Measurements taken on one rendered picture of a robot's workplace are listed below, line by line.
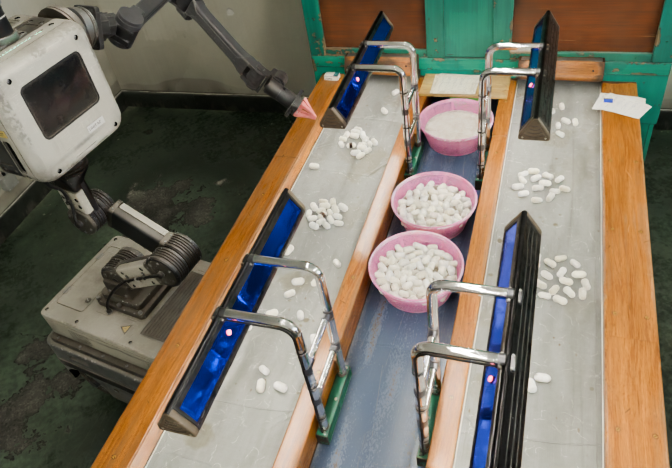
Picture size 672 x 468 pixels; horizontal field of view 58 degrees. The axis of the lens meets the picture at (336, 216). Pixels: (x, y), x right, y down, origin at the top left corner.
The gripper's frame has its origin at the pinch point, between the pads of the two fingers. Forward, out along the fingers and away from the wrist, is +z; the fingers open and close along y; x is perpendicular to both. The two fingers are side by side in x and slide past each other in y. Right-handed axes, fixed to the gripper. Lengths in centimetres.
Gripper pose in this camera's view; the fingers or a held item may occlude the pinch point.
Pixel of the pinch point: (313, 116)
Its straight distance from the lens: 219.8
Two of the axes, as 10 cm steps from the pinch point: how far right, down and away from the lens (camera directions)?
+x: -5.0, 4.9, 7.1
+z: 8.2, 5.4, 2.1
